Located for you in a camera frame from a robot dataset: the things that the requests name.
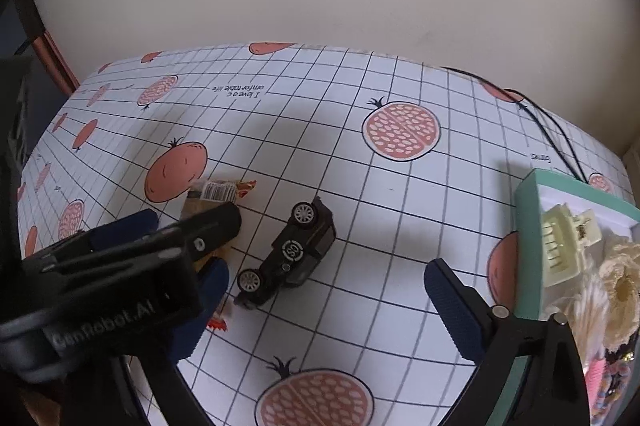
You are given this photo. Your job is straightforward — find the packaged biscuit snack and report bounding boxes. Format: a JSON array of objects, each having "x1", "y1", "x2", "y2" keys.
[{"x1": 180, "y1": 180, "x2": 257, "y2": 332}]

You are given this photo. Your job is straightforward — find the pastel multicolour scrunchie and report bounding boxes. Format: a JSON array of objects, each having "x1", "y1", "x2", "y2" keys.
[{"x1": 588, "y1": 360, "x2": 631, "y2": 425}]

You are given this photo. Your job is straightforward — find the cotton swabs bag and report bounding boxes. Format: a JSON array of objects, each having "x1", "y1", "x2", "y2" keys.
[{"x1": 541, "y1": 273, "x2": 610, "y2": 364}]

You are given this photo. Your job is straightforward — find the black toy car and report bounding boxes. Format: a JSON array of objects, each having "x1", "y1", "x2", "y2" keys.
[{"x1": 234, "y1": 196, "x2": 336, "y2": 309}]

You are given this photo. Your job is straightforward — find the cream lace scrunchie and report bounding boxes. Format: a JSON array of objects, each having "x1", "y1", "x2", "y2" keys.
[{"x1": 599, "y1": 234, "x2": 639, "y2": 351}]

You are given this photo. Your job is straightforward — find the cream plastic hair claw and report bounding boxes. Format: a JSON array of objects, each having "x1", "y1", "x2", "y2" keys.
[{"x1": 541, "y1": 204, "x2": 602, "y2": 287}]

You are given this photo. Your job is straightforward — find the teal shallow cardboard tray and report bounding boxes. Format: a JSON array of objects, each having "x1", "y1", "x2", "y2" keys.
[{"x1": 491, "y1": 167, "x2": 640, "y2": 426}]

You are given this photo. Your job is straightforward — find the pink plastic comb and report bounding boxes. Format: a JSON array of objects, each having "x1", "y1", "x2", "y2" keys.
[{"x1": 585, "y1": 358, "x2": 606, "y2": 394}]

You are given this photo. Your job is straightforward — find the grid fruit print tablecloth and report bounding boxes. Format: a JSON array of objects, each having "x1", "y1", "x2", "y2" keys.
[{"x1": 14, "y1": 42, "x2": 632, "y2": 425}]

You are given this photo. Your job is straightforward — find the black cable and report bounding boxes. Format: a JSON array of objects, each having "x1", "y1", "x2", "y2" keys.
[{"x1": 441, "y1": 65, "x2": 590, "y2": 185}]

